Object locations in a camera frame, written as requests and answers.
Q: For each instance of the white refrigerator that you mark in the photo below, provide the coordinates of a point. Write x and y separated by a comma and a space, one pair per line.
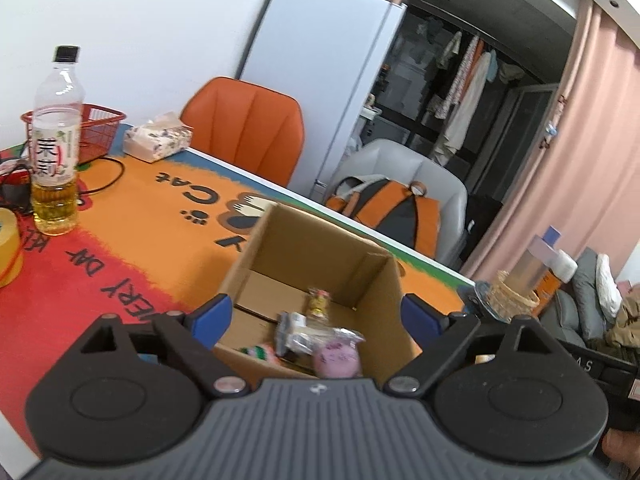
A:
310, 60

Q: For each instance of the white pillow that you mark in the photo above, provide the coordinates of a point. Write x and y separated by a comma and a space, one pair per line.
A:
607, 285

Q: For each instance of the olive cloth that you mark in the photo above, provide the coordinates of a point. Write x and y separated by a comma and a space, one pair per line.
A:
627, 330

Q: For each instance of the clear tea bottle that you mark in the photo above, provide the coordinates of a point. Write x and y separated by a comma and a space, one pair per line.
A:
55, 160

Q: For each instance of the long white bread packet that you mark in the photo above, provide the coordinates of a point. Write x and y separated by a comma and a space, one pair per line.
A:
305, 335

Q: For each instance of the person's right hand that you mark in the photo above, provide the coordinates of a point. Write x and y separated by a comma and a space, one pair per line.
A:
622, 447

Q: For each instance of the grey sofa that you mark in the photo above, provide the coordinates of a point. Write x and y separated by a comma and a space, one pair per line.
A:
585, 300

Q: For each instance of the yellow tape roll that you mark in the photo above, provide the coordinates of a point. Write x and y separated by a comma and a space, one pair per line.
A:
9, 245

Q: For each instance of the bright green packet red print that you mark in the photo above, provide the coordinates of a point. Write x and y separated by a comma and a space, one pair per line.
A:
257, 352

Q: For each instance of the pink curtain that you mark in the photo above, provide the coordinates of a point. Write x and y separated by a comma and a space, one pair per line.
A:
575, 135

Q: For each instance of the brown cardboard box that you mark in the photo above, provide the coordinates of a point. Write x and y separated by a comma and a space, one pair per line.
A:
280, 240

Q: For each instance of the orange chair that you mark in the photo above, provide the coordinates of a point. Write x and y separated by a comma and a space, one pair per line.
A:
240, 125

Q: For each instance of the red plastic basket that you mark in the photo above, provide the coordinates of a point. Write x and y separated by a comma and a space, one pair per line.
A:
100, 132

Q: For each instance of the woven bamboo basket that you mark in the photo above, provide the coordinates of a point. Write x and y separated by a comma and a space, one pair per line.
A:
515, 300

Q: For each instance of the brown biscuit packet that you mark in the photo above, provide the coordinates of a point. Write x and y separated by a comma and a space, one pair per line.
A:
319, 304

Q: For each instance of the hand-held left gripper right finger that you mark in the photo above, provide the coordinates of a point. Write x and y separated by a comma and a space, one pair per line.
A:
422, 319

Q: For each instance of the clear bottle purple cap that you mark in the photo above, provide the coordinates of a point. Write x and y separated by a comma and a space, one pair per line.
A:
530, 265

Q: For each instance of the floral hanging garment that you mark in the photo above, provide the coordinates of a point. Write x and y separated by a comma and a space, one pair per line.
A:
452, 92

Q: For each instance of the purple bun packet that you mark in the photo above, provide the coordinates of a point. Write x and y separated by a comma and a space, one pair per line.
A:
335, 360

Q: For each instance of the printed tissue pack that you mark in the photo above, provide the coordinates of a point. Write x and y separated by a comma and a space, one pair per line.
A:
155, 142

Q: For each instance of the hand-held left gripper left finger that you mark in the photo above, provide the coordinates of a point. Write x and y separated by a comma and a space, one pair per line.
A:
212, 320

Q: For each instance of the orange and black backpack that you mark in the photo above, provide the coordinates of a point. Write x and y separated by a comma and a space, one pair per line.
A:
395, 210

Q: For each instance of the orange spray can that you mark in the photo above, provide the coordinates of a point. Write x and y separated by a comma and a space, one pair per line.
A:
552, 285

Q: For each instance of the grey chair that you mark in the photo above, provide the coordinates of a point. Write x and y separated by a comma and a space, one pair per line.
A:
400, 160

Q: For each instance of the white hanging garment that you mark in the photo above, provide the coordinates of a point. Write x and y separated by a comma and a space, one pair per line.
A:
465, 110

